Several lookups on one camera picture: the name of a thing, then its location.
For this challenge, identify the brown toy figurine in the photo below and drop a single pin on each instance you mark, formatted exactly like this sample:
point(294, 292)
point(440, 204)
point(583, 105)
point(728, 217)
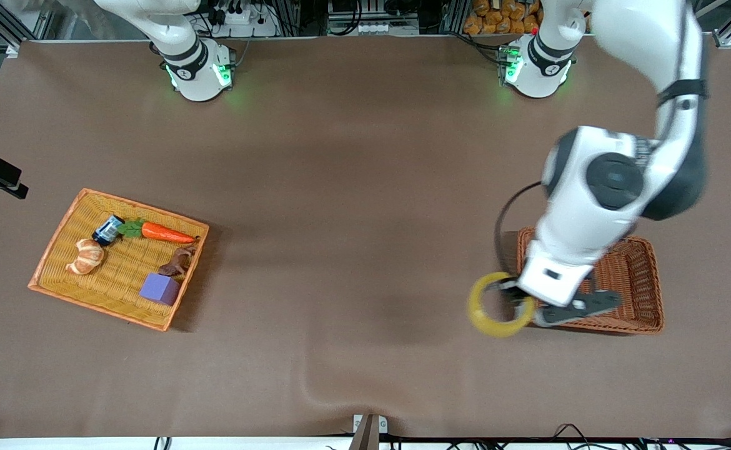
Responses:
point(178, 261)

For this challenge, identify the pile of orange snacks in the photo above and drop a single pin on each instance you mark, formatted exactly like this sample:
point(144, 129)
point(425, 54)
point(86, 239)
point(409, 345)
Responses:
point(503, 19)

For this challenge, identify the orange toy carrot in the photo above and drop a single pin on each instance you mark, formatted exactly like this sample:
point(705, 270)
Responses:
point(165, 233)

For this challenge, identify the yellow tape roll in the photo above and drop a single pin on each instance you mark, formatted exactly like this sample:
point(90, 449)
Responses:
point(487, 325)

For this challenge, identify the toy croissant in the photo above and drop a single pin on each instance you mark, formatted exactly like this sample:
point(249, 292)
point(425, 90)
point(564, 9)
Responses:
point(85, 257)

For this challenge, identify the long white power strip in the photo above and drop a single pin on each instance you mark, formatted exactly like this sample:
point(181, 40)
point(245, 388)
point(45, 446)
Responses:
point(372, 28)

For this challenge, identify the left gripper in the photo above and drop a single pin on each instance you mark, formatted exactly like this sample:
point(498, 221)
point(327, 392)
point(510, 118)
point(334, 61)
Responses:
point(508, 289)

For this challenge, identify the metal table bracket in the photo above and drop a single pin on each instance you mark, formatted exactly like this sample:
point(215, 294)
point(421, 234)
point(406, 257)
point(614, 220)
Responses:
point(368, 431)

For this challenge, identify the white power strip with plugs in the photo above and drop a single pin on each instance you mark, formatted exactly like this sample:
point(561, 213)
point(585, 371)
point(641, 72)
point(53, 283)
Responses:
point(243, 22)

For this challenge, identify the blue can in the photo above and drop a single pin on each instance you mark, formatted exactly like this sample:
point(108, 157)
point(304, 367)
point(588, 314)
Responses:
point(108, 230)

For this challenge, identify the yellow wicker tray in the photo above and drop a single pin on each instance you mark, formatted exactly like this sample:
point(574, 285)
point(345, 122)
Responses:
point(109, 275)

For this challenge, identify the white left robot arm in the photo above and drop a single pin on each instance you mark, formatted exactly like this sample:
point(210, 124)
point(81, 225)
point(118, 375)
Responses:
point(615, 181)

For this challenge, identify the purple cube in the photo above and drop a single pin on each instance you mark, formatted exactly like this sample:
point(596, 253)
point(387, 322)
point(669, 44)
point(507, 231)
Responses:
point(159, 289)

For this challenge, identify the aluminium frame profile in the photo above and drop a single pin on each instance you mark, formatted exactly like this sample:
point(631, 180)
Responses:
point(725, 39)
point(3, 31)

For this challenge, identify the brown wicker basket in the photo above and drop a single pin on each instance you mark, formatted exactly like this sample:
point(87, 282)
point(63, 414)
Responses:
point(637, 281)

